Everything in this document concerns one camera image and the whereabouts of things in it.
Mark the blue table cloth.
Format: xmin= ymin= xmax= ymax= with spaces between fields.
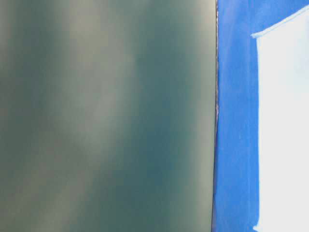
xmin=212 ymin=0 xmax=308 ymax=232

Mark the light blue towel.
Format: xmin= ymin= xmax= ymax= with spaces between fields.
xmin=253 ymin=7 xmax=309 ymax=232

